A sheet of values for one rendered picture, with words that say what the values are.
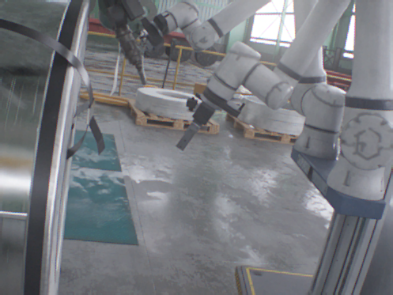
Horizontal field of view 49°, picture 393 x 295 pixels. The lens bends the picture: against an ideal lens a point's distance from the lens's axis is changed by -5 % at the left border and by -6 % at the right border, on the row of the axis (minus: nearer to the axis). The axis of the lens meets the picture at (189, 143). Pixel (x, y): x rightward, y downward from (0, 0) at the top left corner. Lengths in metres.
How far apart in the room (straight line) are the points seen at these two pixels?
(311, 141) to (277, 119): 5.10
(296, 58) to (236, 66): 0.21
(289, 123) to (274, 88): 5.70
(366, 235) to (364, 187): 0.30
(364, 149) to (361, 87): 0.16
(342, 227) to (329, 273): 0.21
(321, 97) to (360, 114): 0.63
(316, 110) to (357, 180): 0.51
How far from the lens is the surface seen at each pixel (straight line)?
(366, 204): 1.43
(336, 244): 1.95
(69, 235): 2.88
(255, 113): 7.02
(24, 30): 0.95
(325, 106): 1.83
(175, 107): 6.35
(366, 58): 1.23
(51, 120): 0.89
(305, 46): 1.40
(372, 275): 1.92
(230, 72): 1.31
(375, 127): 1.20
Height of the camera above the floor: 1.31
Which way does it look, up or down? 13 degrees down
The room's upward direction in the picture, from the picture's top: 11 degrees clockwise
